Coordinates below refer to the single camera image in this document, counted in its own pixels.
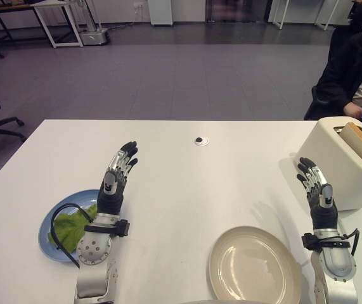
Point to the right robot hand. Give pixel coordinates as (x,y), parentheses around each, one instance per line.
(325,215)

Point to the person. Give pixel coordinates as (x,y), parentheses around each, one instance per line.
(345,73)

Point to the green lettuce leaf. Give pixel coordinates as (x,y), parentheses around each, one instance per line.
(68,228)

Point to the cream plate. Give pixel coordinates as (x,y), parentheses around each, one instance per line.
(250,266)

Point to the white cabinet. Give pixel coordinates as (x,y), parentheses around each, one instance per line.
(161,12)

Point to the bread slice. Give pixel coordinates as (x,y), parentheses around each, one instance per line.
(359,144)

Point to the blue plate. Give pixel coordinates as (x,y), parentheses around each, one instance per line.
(73,199)

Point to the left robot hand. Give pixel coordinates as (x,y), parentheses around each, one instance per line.
(110,202)

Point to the cream toaster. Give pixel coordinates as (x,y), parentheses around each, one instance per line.
(326,149)

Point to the black office chair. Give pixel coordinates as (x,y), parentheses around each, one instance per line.
(0,125)

